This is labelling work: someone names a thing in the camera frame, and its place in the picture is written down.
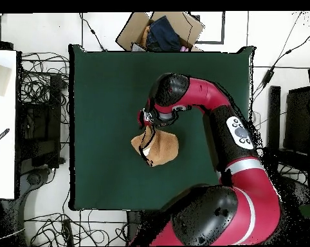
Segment orange terry towel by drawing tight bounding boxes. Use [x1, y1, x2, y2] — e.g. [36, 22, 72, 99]
[131, 127, 179, 167]

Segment black flat panel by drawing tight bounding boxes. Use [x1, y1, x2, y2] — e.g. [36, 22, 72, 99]
[283, 86, 310, 155]

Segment dark green table cloth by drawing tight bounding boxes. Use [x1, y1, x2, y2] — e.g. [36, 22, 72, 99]
[68, 44, 255, 212]

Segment orange cloth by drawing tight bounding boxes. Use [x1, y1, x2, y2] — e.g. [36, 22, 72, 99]
[140, 25, 150, 48]

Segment brown cardboard box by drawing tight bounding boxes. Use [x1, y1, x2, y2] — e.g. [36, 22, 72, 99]
[115, 11, 205, 52]

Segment dark blue jeans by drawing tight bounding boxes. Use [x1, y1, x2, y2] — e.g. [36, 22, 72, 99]
[145, 15, 182, 52]

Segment black equipment rack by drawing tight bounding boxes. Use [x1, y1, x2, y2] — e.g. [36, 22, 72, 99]
[17, 74, 66, 169]

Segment black office chair base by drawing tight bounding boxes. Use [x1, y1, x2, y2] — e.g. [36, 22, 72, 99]
[282, 174, 310, 204]
[15, 167, 57, 206]

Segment black power strip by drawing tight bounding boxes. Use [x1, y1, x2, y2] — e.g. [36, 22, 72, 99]
[62, 218, 75, 246]

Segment black ridged tool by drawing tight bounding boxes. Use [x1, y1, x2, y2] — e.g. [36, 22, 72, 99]
[0, 127, 11, 149]

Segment white table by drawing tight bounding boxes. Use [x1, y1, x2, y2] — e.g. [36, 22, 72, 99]
[0, 50, 17, 199]

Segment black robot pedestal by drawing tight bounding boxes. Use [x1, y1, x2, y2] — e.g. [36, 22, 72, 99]
[126, 210, 141, 242]

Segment tangle of black cables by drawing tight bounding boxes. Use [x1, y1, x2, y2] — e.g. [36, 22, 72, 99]
[21, 51, 69, 104]
[24, 209, 129, 246]

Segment black upright post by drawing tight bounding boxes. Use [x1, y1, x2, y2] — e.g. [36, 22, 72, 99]
[266, 85, 282, 177]

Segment black power adapter with cable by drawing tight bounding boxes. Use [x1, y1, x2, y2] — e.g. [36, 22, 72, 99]
[252, 28, 310, 100]

